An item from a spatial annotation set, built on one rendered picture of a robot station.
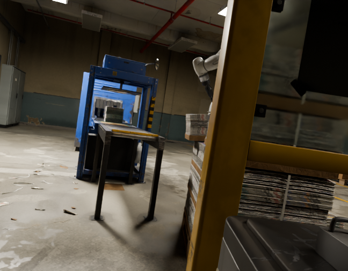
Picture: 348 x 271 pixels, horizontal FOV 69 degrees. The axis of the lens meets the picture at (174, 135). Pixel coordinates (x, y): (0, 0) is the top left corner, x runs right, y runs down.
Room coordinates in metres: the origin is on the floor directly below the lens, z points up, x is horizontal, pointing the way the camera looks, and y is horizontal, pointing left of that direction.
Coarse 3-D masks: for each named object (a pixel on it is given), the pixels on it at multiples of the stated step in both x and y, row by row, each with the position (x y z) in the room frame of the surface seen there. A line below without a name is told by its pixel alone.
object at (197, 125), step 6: (186, 114) 2.36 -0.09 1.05; (192, 114) 2.14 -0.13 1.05; (198, 114) 2.14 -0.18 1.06; (186, 120) 2.39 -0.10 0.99; (192, 120) 2.14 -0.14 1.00; (198, 120) 2.14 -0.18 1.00; (204, 120) 2.14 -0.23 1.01; (186, 126) 2.38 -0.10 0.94; (192, 126) 2.16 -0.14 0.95; (198, 126) 2.14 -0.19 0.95; (204, 126) 2.14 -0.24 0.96; (186, 132) 2.35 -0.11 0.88; (192, 132) 2.14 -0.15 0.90; (198, 132) 2.14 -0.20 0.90; (204, 132) 2.15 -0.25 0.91
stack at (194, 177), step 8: (200, 144) 2.00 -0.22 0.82; (200, 152) 1.98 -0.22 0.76; (200, 160) 1.88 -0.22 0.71; (192, 168) 2.23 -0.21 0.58; (200, 168) 1.85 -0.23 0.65; (192, 176) 2.15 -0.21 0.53; (192, 184) 2.11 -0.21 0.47; (192, 192) 2.04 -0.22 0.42; (192, 208) 1.91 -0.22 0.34; (184, 216) 2.29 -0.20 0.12; (192, 216) 1.89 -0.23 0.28; (184, 224) 2.24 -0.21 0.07; (192, 224) 1.77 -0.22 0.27; (184, 232) 2.18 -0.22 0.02; (184, 240) 2.05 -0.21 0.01
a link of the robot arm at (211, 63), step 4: (212, 56) 2.17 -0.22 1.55; (216, 56) 2.14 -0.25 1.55; (208, 60) 2.18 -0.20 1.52; (212, 60) 2.16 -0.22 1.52; (216, 60) 2.14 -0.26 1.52; (204, 64) 2.22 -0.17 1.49; (208, 64) 2.18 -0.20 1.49; (212, 64) 2.16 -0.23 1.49; (216, 64) 2.15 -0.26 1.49; (208, 68) 2.21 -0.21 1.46; (212, 68) 2.20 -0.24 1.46; (216, 68) 2.21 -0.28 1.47
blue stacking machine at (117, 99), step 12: (84, 72) 5.57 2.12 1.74; (84, 84) 5.58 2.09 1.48; (96, 84) 5.65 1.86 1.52; (108, 84) 5.74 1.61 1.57; (84, 96) 5.59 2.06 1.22; (96, 96) 5.67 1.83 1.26; (108, 96) 5.76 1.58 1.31; (120, 96) 5.85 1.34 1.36; (132, 96) 5.94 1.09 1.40; (84, 108) 5.60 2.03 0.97; (96, 108) 6.83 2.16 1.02; (132, 108) 5.95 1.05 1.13
